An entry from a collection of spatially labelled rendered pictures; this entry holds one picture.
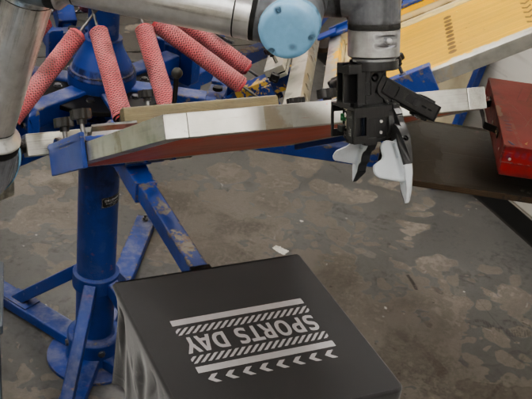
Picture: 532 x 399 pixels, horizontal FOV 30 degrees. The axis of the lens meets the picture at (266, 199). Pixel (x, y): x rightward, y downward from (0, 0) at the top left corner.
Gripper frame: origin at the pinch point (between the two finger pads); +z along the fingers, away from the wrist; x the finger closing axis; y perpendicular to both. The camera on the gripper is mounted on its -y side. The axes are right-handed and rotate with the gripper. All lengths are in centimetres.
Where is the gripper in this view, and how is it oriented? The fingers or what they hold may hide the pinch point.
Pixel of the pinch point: (383, 192)
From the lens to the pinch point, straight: 149.6
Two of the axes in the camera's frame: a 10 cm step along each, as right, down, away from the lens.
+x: 4.2, 2.3, -8.8
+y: -9.1, 1.2, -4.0
